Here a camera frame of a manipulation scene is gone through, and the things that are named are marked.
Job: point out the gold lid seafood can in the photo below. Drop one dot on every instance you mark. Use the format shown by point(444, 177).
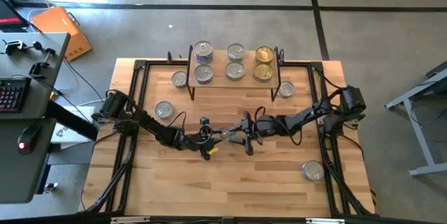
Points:
point(264, 55)
point(263, 73)

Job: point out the green label seafood can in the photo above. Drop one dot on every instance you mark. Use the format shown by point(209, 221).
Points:
point(286, 89)
point(179, 79)

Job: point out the white box with logo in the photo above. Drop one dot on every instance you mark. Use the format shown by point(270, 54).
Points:
point(66, 135)

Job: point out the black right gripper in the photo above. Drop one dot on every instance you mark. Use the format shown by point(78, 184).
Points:
point(260, 128)

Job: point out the black keyboard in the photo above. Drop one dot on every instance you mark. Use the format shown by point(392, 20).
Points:
point(12, 95)

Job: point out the wooden shelf black metal legs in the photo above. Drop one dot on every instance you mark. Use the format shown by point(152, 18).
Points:
point(219, 77)

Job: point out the black computer mouse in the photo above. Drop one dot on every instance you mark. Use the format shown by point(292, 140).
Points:
point(29, 136)

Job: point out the black metal clamp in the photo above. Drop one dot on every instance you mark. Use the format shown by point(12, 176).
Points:
point(15, 46)
point(38, 66)

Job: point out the small black metal fitting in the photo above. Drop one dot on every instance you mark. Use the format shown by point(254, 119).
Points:
point(51, 187)

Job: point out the black diagonal bar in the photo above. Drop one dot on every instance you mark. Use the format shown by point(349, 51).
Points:
point(70, 119)

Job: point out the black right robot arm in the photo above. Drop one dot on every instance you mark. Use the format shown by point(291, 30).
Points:
point(304, 116)

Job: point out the dark grey desk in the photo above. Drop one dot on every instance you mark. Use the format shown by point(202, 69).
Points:
point(14, 175)

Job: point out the grey metal table frame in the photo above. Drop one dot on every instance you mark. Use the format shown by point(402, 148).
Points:
point(427, 169)

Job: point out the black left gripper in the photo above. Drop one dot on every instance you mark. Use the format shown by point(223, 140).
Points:
point(199, 142)

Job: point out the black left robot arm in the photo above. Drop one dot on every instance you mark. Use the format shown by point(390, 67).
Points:
point(150, 124)

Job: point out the black aluminium rig frame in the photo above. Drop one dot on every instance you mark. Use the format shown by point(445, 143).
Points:
point(157, 63)

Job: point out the silver metal bracket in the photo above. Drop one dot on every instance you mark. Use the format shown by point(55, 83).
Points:
point(324, 220)
point(130, 220)

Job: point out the orange plastic case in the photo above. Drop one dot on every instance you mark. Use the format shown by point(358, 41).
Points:
point(61, 30)

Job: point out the yellow tag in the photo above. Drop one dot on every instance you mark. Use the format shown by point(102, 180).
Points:
point(213, 151)

